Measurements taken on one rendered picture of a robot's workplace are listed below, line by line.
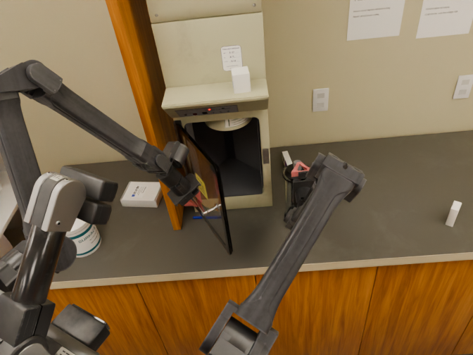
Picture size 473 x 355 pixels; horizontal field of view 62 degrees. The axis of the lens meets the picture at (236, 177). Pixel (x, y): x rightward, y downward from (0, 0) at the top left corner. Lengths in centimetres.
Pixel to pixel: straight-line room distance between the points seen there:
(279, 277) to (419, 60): 139
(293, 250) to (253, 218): 89
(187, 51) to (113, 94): 69
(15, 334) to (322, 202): 51
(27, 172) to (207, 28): 63
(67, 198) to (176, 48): 75
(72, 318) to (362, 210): 116
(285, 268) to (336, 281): 91
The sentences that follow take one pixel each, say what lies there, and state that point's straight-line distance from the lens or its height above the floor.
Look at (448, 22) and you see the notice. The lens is 188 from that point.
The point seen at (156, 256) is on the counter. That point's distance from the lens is 153.
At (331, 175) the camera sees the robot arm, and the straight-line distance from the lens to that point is 73.
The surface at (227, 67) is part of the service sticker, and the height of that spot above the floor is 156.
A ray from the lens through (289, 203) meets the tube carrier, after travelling 148.
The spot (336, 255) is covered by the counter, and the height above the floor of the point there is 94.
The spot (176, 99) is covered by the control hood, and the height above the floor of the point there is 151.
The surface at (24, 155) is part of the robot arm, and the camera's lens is 93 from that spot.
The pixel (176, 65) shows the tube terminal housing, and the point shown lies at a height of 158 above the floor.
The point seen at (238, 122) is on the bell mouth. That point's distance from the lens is 140.
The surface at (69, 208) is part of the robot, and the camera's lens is 61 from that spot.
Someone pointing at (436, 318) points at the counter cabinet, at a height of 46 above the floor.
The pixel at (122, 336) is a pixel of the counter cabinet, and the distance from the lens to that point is 195.
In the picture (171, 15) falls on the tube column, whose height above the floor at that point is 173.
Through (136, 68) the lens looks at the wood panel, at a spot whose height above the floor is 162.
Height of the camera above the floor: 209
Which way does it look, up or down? 40 degrees down
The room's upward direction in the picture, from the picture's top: 7 degrees counter-clockwise
